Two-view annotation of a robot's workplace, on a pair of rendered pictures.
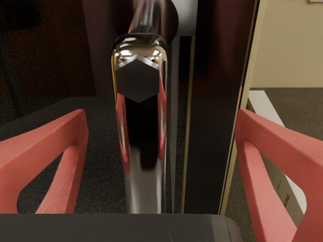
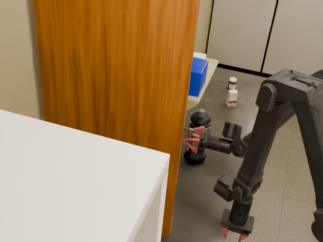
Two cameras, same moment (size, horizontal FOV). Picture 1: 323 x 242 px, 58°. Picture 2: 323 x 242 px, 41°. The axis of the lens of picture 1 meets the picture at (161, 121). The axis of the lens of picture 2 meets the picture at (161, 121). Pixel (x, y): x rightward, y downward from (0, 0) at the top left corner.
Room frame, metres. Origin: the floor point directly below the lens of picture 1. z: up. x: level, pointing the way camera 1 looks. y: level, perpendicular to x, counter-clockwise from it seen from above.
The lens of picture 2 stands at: (-0.19, 1.43, 2.25)
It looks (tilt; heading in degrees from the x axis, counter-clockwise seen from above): 35 degrees down; 285
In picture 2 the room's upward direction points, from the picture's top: 5 degrees clockwise
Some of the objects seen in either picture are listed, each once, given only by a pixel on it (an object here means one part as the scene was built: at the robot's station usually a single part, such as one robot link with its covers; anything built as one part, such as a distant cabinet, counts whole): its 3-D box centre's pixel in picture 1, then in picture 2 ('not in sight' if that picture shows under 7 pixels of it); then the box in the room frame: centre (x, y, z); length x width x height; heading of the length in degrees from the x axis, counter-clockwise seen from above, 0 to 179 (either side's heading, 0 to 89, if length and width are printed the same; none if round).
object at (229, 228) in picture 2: not in sight; (237, 231); (-0.20, 0.41, 1.14); 0.07 x 0.07 x 0.09; 0
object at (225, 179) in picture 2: not in sight; (233, 188); (-0.15, 0.40, 1.31); 0.11 x 0.09 x 0.12; 151
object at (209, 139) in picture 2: not in sight; (211, 142); (-0.01, 0.00, 1.16); 0.10 x 0.07 x 0.07; 90
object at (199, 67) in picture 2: not in sight; (189, 75); (0.08, 0.20, 1.56); 0.10 x 0.10 x 0.09; 0
